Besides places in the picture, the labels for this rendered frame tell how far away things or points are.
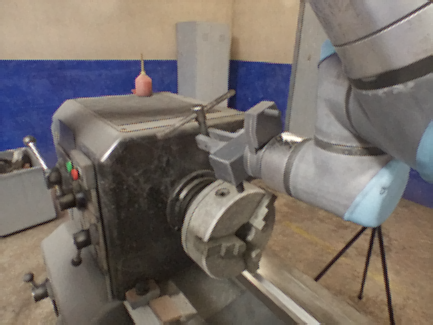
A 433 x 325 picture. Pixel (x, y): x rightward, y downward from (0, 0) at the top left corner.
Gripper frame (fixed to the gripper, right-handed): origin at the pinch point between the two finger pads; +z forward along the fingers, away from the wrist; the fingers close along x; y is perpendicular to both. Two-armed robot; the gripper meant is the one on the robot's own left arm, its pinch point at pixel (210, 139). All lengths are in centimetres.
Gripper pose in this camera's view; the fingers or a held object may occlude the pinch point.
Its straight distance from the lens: 56.6
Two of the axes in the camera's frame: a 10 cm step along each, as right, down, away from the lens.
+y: 2.6, 8.2, 5.2
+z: -6.4, -2.6, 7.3
